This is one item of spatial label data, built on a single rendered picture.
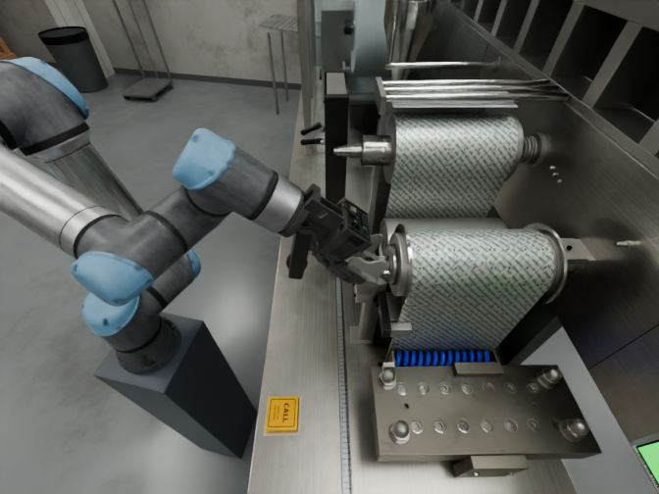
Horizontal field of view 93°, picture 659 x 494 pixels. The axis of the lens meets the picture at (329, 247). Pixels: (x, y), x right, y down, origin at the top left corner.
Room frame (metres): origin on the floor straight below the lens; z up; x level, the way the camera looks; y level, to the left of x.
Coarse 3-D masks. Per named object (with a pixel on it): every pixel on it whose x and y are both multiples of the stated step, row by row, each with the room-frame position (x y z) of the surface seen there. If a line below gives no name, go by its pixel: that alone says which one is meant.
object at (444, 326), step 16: (400, 320) 0.30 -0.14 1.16; (416, 320) 0.30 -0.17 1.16; (432, 320) 0.30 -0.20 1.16; (448, 320) 0.30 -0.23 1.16; (464, 320) 0.30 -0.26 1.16; (480, 320) 0.30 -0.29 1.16; (496, 320) 0.30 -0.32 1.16; (512, 320) 0.30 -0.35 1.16; (416, 336) 0.30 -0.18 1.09; (432, 336) 0.30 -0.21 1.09; (448, 336) 0.30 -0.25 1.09; (464, 336) 0.30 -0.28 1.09; (480, 336) 0.30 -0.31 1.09; (496, 336) 0.30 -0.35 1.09
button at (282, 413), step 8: (272, 400) 0.23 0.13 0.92; (280, 400) 0.23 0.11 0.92; (288, 400) 0.23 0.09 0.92; (296, 400) 0.23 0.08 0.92; (272, 408) 0.21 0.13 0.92; (280, 408) 0.21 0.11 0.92; (288, 408) 0.21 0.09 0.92; (296, 408) 0.21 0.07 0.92; (272, 416) 0.20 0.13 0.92; (280, 416) 0.20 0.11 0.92; (288, 416) 0.20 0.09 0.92; (296, 416) 0.20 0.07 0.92; (272, 424) 0.18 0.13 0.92; (280, 424) 0.18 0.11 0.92; (288, 424) 0.18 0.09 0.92; (296, 424) 0.18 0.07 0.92
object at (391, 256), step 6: (390, 246) 0.38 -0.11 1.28; (390, 252) 0.37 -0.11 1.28; (396, 252) 0.36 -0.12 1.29; (384, 258) 0.39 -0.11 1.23; (390, 258) 0.36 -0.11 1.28; (396, 258) 0.35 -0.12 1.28; (390, 264) 0.35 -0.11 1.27; (396, 264) 0.34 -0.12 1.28; (390, 270) 0.34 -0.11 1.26; (396, 270) 0.33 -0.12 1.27; (390, 276) 0.33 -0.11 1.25; (396, 276) 0.33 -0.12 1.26; (390, 282) 0.33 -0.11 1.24
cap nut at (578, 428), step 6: (564, 420) 0.16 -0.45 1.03; (570, 420) 0.16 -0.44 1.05; (576, 420) 0.15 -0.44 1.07; (582, 420) 0.15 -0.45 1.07; (564, 426) 0.15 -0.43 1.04; (570, 426) 0.15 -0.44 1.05; (576, 426) 0.14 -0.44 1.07; (582, 426) 0.14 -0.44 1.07; (588, 426) 0.14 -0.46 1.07; (564, 432) 0.14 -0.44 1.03; (570, 432) 0.14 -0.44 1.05; (576, 432) 0.14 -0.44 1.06; (582, 432) 0.13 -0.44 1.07; (570, 438) 0.13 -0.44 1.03; (576, 438) 0.13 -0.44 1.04; (582, 438) 0.13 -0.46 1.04
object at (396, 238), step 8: (392, 240) 0.40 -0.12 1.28; (400, 240) 0.37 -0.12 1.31; (400, 248) 0.35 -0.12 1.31; (552, 248) 0.35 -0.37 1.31; (400, 256) 0.34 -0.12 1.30; (400, 264) 0.33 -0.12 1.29; (400, 272) 0.32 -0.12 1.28; (400, 280) 0.31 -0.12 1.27; (552, 280) 0.31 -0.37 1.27; (392, 288) 0.34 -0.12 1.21; (400, 288) 0.31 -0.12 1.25
